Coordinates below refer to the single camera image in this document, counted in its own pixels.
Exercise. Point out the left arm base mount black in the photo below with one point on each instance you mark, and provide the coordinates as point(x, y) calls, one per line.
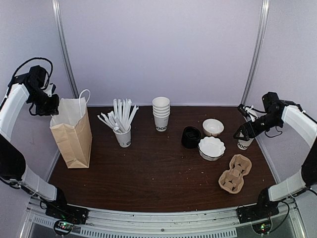
point(61, 210)

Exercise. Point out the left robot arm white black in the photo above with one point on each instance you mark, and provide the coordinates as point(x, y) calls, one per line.
point(13, 166)

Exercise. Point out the single white paper cup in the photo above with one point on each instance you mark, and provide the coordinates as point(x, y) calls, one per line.
point(244, 145)

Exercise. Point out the brown paper takeout bag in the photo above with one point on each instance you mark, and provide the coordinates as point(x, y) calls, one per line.
point(72, 132)

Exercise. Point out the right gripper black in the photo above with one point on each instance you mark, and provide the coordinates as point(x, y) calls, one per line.
point(244, 128)

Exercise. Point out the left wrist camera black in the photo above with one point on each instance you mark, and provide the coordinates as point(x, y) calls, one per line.
point(37, 75)

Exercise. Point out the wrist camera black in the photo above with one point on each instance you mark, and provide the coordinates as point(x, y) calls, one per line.
point(268, 99)
point(37, 75)

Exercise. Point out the white scalloped bowl black rim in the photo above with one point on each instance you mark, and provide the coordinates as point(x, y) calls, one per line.
point(211, 148)

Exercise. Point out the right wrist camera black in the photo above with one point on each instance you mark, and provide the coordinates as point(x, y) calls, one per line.
point(268, 99)

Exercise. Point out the aluminium front rail frame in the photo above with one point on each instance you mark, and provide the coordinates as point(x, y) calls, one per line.
point(218, 223)

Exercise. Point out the stack of black cup lids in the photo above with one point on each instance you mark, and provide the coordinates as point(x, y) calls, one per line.
point(191, 137)

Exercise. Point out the stack of white paper cups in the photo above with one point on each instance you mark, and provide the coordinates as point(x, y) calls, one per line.
point(161, 112)

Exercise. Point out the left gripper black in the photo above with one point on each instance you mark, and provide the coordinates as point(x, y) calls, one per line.
point(52, 110)

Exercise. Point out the bundle of wrapped white straws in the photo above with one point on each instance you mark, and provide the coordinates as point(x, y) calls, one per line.
point(120, 119)

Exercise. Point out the white cup holding straws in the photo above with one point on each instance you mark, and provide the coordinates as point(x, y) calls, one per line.
point(124, 139)

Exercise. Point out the right aluminium corner post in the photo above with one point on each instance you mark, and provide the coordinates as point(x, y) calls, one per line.
point(257, 49)

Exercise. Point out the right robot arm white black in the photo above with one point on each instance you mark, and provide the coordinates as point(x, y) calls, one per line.
point(289, 139)

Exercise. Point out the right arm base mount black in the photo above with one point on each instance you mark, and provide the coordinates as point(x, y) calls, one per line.
point(261, 210)

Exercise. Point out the brown cardboard cup carrier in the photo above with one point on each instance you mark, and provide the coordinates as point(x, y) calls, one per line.
point(232, 180)

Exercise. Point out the plain white round bowl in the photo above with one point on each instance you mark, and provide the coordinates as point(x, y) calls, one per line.
point(212, 127)

